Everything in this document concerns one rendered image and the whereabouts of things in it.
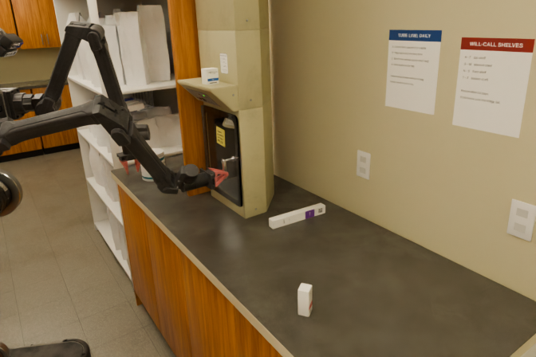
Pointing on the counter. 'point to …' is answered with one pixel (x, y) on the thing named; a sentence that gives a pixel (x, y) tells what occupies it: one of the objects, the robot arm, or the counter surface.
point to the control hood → (230, 99)
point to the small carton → (210, 76)
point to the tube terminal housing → (246, 109)
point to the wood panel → (185, 56)
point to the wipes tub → (146, 170)
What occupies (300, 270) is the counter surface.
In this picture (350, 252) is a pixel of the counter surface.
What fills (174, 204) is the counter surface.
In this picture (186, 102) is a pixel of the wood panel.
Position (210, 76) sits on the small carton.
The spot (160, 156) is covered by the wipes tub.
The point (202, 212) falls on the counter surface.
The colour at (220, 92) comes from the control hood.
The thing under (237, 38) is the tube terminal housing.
